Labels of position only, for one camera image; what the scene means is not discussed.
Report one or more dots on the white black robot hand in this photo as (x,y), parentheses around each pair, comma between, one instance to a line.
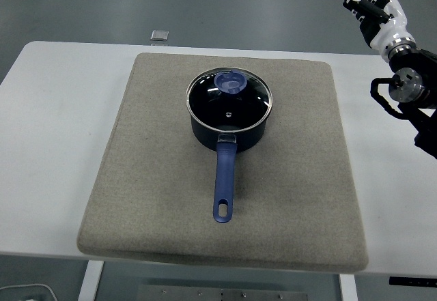
(392,7)

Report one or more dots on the glass pot lid blue knob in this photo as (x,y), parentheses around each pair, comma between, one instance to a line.
(229,83)

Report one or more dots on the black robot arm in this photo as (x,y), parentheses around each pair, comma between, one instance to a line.
(408,86)

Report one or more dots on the small silver square floor plate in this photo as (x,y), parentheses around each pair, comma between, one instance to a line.
(159,35)

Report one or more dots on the black table control panel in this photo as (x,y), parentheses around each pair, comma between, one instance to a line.
(413,281)

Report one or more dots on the white table leg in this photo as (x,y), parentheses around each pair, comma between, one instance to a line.
(348,289)
(90,284)

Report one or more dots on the beige fabric mat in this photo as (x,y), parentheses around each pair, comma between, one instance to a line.
(153,178)

